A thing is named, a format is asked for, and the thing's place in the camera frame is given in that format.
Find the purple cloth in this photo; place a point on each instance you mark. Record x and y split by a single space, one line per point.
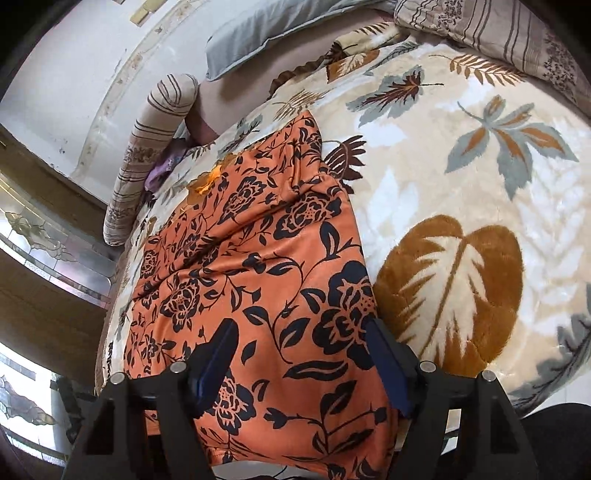
161 168

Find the orange black floral garment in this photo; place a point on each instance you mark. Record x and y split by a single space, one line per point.
277 277

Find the cream leaf print blanket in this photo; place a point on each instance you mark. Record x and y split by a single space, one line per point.
461 184

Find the grey pillow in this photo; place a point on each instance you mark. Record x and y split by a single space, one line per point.
277 32

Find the wooden door with etched glass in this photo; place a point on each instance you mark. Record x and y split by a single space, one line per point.
41 286

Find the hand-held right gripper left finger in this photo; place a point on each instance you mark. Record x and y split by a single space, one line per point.
220 353

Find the pink bed sheet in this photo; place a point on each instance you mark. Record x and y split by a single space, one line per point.
240 92

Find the striped beige bolster pillow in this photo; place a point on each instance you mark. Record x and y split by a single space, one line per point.
147 138

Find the striped floral beige pillow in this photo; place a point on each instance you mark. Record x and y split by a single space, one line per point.
508 32

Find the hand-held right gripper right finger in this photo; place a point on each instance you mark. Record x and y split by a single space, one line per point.
387 364

